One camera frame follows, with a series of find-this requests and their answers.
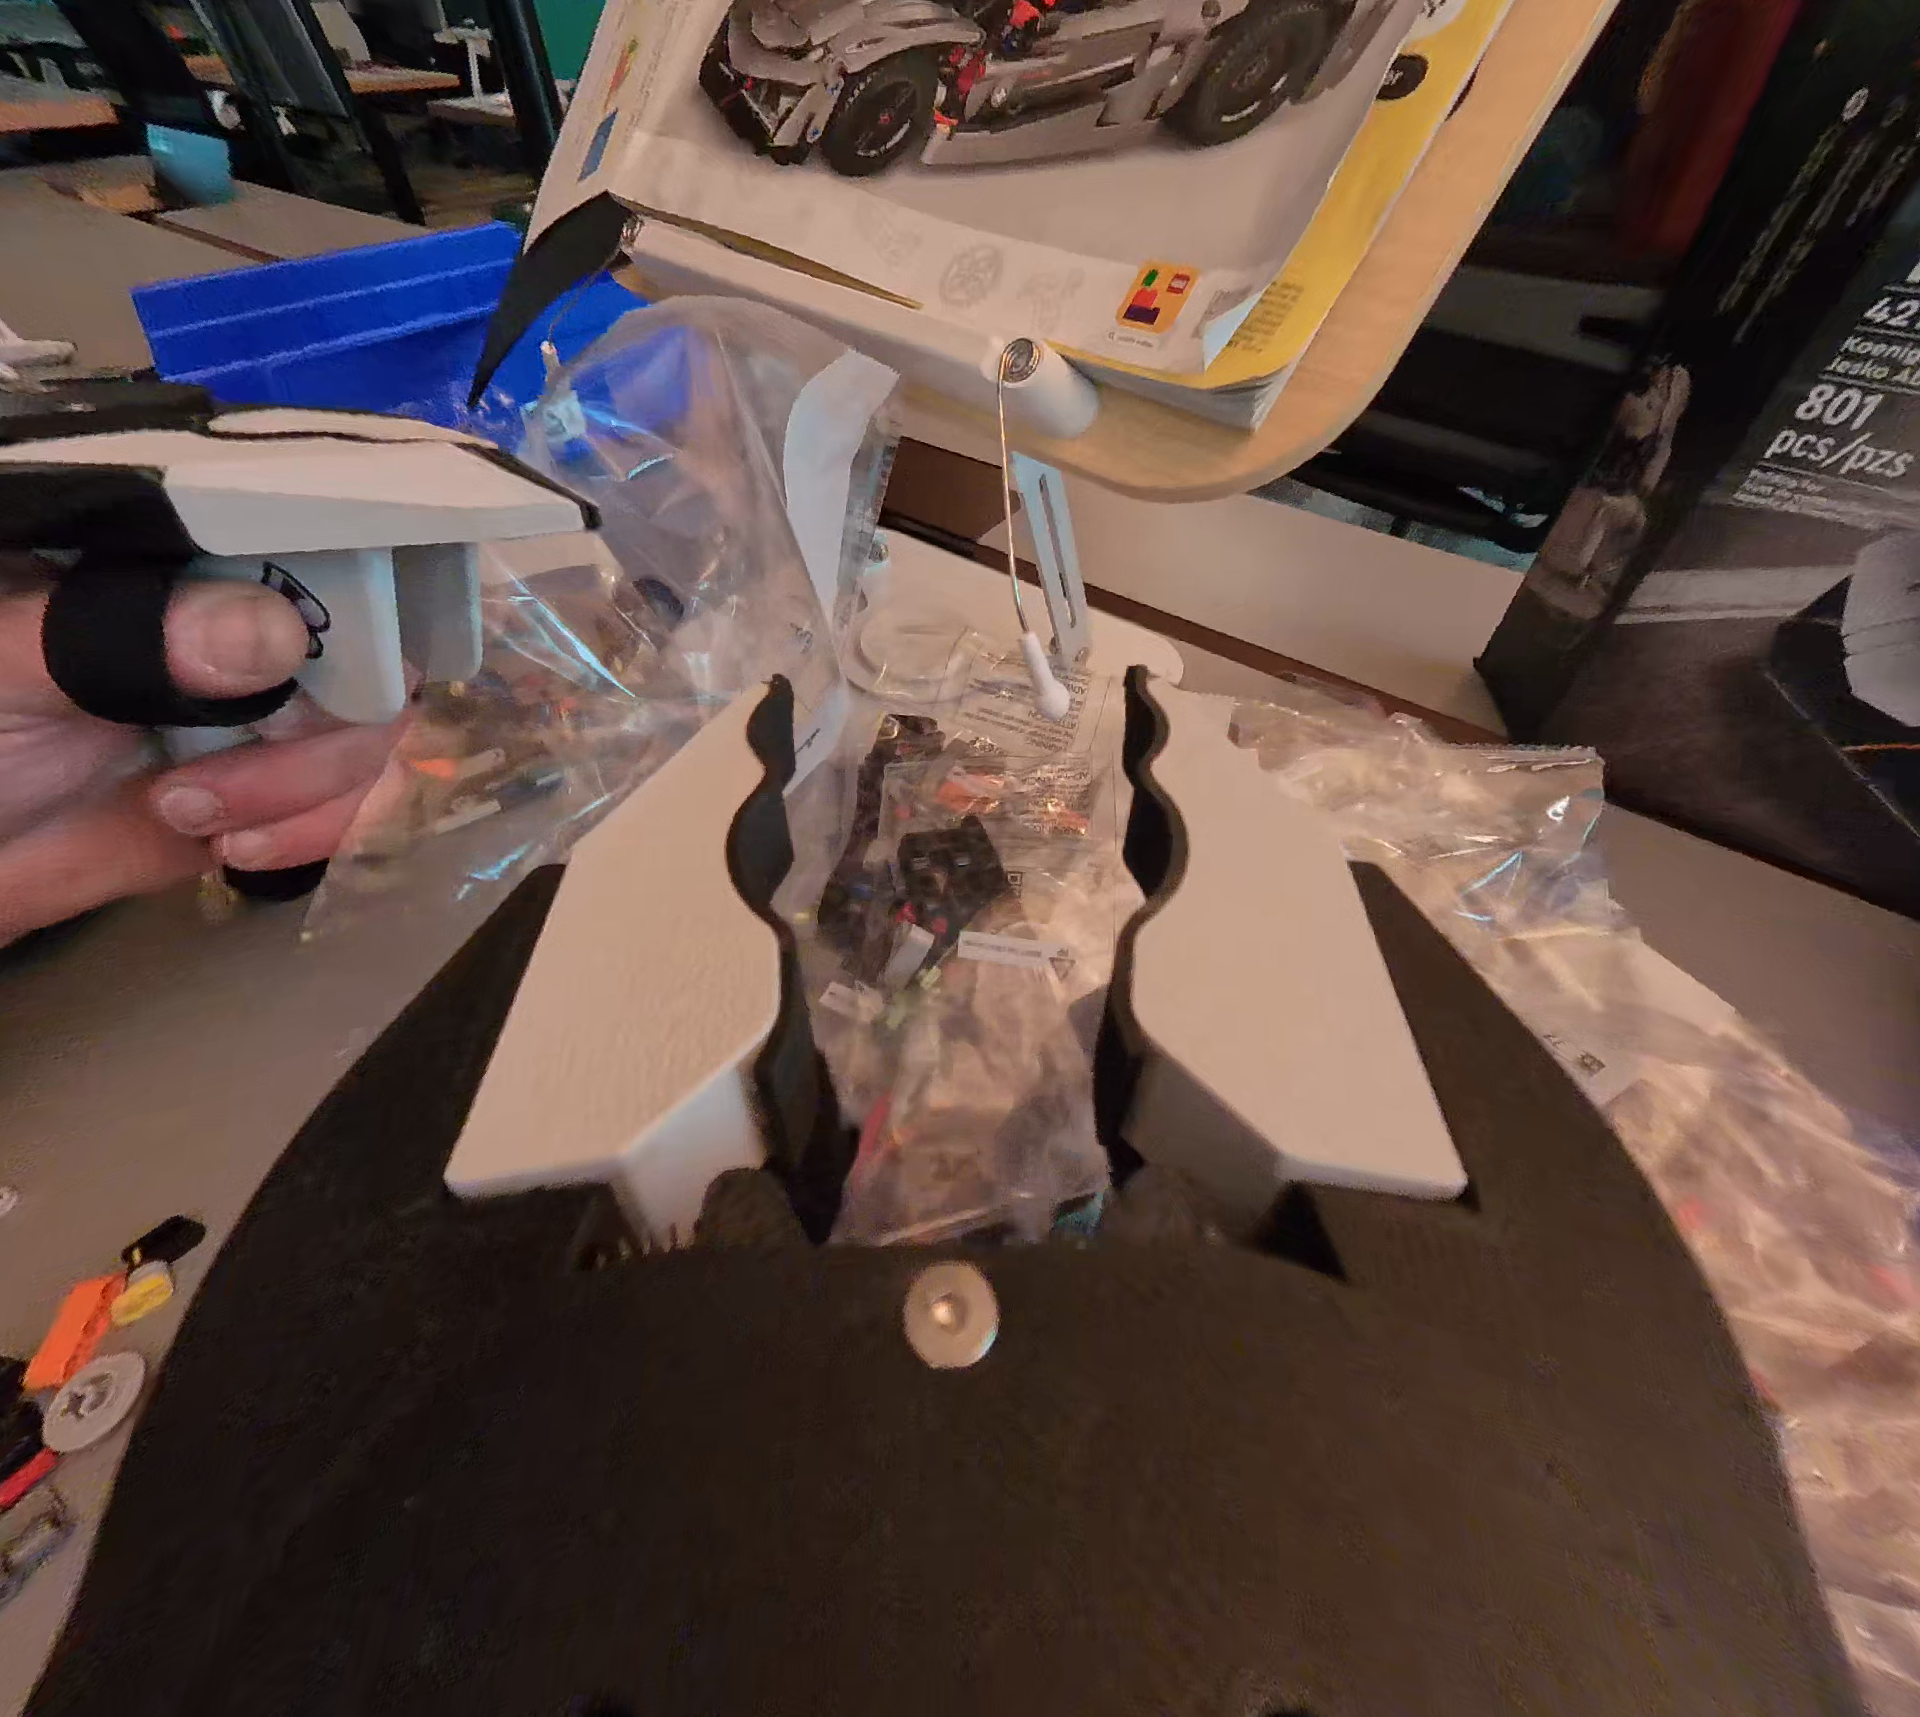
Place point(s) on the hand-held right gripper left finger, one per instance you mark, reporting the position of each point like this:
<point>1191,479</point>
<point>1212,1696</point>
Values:
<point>630,996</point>

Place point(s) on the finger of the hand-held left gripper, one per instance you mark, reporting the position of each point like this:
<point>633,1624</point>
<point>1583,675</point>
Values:
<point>375,496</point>
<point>301,425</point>

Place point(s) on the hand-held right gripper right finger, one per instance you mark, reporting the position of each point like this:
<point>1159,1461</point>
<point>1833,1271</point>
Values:
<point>1276,996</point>

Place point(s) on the small clear bag toy pieces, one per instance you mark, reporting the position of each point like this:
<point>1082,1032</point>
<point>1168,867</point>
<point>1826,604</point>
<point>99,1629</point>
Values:
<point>496,757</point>

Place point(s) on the clear bag with printed warnings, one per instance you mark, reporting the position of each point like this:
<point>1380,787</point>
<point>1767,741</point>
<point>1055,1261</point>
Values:
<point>962,847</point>

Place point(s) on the large dark toy set box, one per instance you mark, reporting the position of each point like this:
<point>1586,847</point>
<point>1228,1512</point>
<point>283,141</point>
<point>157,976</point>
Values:
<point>1724,548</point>

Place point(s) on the toy set instruction booklet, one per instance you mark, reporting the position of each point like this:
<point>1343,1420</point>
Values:
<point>1051,203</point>

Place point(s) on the person's left hand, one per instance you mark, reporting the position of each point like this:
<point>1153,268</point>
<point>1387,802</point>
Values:
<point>151,802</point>

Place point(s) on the blue plastic bin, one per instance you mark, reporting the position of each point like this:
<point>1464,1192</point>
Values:
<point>301,354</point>
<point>329,255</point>

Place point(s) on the wooden office table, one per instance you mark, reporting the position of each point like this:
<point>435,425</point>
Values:
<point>329,77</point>

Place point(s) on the black and yellow toy pin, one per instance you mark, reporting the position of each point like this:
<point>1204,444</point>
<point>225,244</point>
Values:
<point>157,1246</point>

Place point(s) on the wooden book stand white legs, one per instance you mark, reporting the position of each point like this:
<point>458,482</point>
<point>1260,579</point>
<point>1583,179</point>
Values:
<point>1051,399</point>

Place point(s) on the orange toy connector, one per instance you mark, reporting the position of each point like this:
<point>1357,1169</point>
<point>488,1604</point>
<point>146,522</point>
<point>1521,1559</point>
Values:
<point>67,1328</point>

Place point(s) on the grey round toy pulley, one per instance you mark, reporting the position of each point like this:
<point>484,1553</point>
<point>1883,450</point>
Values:
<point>93,1398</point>

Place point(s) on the black toy piece red stripe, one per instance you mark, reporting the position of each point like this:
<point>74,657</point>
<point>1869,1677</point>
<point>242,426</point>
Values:
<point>15,1410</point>

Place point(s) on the red and grey toy pins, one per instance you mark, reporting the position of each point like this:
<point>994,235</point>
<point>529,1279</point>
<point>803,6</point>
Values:
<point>23,1477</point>

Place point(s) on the grey toy connector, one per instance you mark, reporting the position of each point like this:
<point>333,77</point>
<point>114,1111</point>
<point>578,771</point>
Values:
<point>29,1545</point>

